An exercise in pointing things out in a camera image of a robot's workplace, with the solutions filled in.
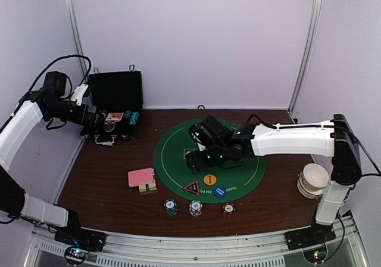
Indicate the aluminium front rail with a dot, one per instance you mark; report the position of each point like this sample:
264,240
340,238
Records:
266,249

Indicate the triangular black red dealer button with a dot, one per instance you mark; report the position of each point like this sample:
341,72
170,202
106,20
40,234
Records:
192,188

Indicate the orange big blind button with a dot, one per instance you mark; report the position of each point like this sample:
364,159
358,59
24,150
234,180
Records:
210,179

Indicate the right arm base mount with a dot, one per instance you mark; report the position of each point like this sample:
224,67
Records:
313,244

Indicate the red-backed card deck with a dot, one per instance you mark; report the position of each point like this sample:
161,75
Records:
143,179

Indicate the blue small blind button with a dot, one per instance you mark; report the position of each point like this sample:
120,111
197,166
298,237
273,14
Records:
219,192

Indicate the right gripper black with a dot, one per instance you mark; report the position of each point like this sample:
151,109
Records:
197,161

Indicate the silver case handle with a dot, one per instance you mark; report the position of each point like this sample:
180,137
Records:
109,143

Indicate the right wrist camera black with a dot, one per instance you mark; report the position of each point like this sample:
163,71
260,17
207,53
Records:
209,132

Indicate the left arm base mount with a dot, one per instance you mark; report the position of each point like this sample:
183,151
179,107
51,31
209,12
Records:
80,247

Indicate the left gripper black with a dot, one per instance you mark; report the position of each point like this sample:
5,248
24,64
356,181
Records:
89,121

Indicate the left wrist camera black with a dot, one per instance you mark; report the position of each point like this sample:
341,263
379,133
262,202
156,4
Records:
56,82

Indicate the black poker chip case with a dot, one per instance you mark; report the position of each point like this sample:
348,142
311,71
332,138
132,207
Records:
116,92

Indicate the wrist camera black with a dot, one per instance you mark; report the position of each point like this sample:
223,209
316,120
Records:
56,82
209,132

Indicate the playing cards in case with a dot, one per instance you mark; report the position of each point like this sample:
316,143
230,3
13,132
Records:
114,117

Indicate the clear round dealer puck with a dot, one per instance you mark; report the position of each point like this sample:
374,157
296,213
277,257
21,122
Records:
108,127

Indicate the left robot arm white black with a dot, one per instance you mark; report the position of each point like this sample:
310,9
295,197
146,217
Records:
45,104

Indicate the blue green chip stack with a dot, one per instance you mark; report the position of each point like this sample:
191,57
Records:
171,207

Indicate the brown orange chip stack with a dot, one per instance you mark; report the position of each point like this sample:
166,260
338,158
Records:
228,210

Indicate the round green poker mat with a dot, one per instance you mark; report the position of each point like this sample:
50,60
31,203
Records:
170,166

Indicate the blue tan chip stack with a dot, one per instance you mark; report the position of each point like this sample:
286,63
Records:
195,208

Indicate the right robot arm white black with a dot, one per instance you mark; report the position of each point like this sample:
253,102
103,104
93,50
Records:
334,138

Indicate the teal chip row in case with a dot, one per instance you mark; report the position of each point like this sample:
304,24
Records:
131,117

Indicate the stacked white bowls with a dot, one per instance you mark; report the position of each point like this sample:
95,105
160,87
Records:
312,181

